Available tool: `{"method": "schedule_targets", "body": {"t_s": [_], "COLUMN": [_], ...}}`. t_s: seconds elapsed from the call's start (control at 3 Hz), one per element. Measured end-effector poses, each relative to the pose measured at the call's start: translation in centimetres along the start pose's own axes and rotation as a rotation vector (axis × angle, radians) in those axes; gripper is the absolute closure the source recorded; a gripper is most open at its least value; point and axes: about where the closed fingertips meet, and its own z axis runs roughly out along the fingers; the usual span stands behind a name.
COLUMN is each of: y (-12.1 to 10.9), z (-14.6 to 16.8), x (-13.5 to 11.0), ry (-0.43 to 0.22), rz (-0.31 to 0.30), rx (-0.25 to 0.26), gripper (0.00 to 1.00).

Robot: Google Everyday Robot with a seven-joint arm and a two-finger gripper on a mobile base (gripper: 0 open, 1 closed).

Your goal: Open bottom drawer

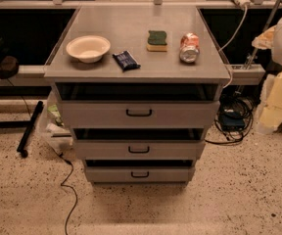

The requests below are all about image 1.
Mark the grey bottom drawer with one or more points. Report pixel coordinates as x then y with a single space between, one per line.
123 171

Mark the grey drawer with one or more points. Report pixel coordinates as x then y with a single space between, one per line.
135 105
156 143
123 171

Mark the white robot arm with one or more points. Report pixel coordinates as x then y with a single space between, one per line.
270 110

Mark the grey drawer cabinet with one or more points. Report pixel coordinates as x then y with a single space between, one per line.
127 28

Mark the grey top drawer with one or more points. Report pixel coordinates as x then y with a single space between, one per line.
135 105

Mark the grey middle drawer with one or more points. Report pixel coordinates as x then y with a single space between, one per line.
156 143

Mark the dark blue snack packet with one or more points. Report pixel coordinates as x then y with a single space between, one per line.
126 61

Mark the green yellow sponge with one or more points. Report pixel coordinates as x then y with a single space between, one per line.
156 41

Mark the crushed orange soda can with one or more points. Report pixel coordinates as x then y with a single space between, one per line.
189 48

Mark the white bowl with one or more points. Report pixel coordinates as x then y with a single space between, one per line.
88 49

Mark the clear plastic bag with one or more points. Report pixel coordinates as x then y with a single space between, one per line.
51 128

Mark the black chair leg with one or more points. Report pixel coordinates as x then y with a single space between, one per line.
37 111

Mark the metal pole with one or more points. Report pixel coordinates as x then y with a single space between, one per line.
265 26

